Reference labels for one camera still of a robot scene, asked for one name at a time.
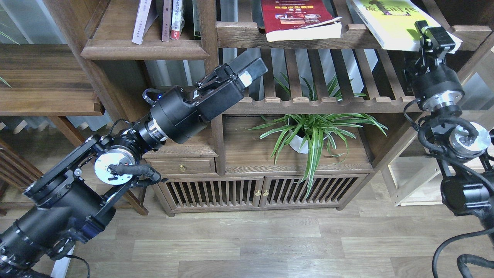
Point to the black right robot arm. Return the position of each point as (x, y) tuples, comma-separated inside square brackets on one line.
[(459, 146)]

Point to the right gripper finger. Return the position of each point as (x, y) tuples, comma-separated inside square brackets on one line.
[(421, 27)]

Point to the white lavender book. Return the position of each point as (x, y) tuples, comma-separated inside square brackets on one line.
[(146, 15)]

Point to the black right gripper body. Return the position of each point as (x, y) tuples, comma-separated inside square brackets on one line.
[(432, 51)]

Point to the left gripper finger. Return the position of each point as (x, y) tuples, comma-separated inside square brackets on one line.
[(243, 62), (247, 77)]

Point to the green spider plant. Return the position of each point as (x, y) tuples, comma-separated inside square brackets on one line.
[(332, 124)]

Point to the white metal leg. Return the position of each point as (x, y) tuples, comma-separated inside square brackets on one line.
[(60, 268)]

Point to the dark upright book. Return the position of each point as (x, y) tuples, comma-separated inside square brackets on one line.
[(196, 19)]

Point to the slatted cabinet door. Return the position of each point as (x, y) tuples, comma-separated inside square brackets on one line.
[(308, 191), (187, 195)]

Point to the red white upright book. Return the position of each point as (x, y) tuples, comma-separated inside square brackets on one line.
[(177, 19)]

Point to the dark wooden bookshelf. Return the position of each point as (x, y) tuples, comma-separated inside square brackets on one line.
[(99, 34)]

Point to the small wooden drawer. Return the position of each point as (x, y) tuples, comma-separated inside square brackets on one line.
[(185, 166)]

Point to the light wooden shelf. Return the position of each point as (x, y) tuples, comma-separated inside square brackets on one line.
[(412, 179)]

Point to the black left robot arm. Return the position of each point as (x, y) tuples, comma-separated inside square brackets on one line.
[(74, 201)]

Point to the white plant pot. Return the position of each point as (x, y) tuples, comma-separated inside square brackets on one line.
[(296, 142)]

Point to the yellow green book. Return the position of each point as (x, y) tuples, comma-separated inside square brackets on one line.
[(392, 22)]

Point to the left slatted cabinet door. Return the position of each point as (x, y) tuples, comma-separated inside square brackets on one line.
[(187, 195)]

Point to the slatted wooden rack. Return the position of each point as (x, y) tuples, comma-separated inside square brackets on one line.
[(16, 170)]

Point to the right slatted cabinet door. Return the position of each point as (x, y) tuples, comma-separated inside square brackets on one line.
[(308, 191)]

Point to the brown upright book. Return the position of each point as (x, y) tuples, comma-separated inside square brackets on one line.
[(166, 20)]

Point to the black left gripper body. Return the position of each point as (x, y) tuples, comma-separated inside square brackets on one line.
[(217, 92)]

